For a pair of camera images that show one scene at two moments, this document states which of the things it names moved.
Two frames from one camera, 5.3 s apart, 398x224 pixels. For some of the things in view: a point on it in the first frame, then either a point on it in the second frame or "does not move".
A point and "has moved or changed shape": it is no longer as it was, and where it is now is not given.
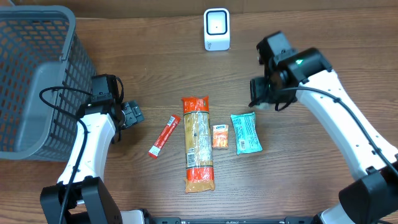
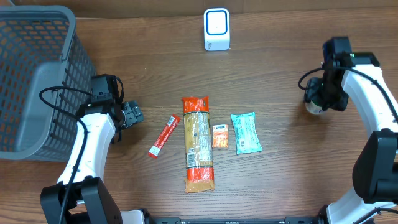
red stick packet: [170, 126] does not move
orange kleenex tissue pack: [220, 135] does not move
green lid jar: [263, 106] has moved or changed shape
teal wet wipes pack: [247, 136] does not move
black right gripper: [258, 91] → [311, 94]
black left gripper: [133, 112] does not move
